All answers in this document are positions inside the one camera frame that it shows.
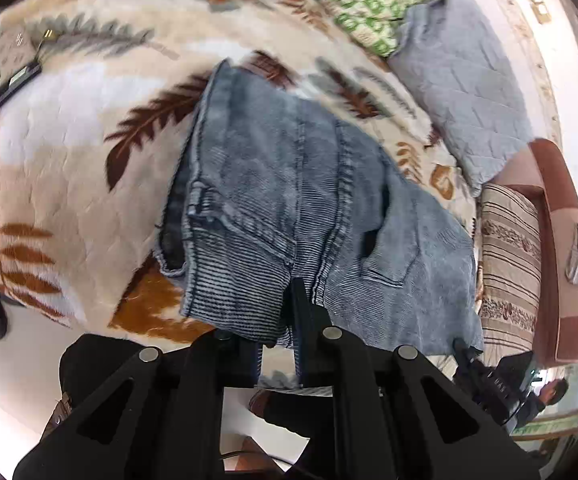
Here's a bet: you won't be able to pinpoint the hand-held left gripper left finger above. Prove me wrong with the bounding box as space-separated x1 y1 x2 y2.
13 329 262 480

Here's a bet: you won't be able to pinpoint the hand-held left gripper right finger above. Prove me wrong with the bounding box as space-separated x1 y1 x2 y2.
290 279 541 480

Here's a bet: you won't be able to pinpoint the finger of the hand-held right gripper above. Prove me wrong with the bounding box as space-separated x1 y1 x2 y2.
450 338 476 368

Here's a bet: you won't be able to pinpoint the blue denim pants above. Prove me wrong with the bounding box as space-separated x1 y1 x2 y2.
153 58 485 356

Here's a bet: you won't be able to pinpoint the striped beige mattress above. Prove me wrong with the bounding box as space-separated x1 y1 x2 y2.
475 182 542 356

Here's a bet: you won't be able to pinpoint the brown upholstered headboard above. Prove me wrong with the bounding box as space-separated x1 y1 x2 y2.
494 139 578 367

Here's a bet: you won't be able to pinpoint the grey quilted pillow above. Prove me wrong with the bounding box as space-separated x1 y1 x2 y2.
386 0 537 198

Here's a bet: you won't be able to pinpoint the cream leaf-print blanket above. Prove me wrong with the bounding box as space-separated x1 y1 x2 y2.
0 0 480 391

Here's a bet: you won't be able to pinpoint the green patterned quilt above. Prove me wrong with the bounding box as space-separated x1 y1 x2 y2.
279 0 442 58

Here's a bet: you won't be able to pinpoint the wall switch plate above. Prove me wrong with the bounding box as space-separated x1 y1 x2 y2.
520 0 553 24

